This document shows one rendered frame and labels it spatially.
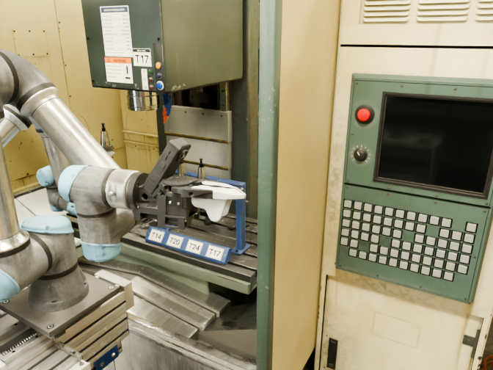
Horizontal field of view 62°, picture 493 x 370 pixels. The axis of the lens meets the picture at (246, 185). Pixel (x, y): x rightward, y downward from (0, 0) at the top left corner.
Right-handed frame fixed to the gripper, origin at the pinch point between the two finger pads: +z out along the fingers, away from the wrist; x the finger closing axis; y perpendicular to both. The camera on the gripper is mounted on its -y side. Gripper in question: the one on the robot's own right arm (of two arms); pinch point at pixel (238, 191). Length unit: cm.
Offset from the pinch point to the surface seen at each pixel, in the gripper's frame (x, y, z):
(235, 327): -72, 73, -21
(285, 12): -32.5, -34.9, -0.5
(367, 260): -74, 39, 25
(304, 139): -52, -4, 3
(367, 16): -70, -40, 17
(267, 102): -30.0, -14.7, -3.1
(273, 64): -28.7, -23.1, -1.8
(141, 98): -112, -11, -86
